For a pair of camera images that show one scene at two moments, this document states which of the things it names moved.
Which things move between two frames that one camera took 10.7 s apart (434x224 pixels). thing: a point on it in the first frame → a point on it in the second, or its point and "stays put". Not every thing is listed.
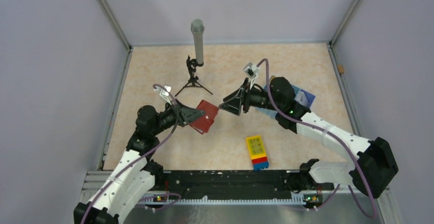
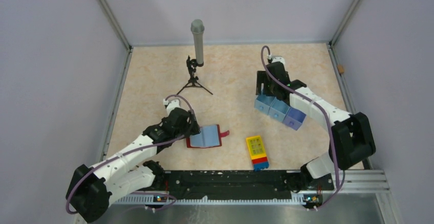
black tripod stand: [192, 64] stays put
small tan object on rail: [341, 68] stays put
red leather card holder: [203, 124] → [210, 136]
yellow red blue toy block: [260, 160] stays put
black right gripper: [233, 104] → [263, 78]
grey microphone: [197, 27] stays put
